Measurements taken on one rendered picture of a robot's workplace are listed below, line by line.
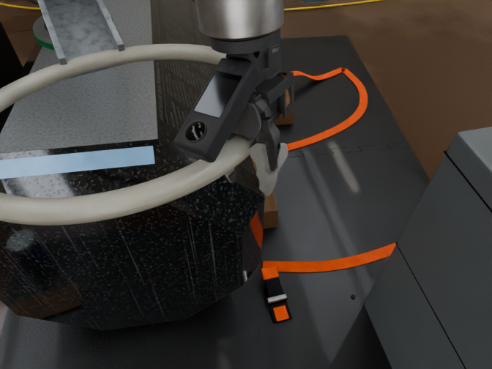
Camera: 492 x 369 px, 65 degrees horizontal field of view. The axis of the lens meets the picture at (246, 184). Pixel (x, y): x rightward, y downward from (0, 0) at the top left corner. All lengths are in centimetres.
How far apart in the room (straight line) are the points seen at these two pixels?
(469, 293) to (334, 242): 77
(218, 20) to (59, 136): 59
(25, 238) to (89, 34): 47
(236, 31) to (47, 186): 61
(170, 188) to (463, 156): 64
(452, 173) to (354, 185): 98
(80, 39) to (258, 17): 59
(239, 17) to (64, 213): 26
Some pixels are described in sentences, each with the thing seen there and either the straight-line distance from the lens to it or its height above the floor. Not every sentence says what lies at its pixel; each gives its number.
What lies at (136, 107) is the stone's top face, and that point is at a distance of 94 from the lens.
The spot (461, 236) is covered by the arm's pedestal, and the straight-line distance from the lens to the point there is 96.
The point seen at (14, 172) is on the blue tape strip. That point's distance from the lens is 92.
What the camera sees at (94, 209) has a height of 106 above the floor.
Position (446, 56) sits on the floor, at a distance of 301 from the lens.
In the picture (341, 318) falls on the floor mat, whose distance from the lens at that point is 151.
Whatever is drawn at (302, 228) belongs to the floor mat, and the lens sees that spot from 167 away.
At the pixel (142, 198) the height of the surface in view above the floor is 106.
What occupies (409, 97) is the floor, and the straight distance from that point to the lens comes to 252.
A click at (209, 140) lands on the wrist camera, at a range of 39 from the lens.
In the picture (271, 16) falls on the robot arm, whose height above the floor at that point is 120.
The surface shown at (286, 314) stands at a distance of 147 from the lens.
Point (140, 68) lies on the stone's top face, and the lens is 107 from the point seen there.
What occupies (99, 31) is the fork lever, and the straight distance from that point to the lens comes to 94.
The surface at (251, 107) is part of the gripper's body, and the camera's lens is 44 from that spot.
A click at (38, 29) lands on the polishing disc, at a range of 128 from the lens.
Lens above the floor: 138
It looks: 49 degrees down
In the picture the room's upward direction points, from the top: straight up
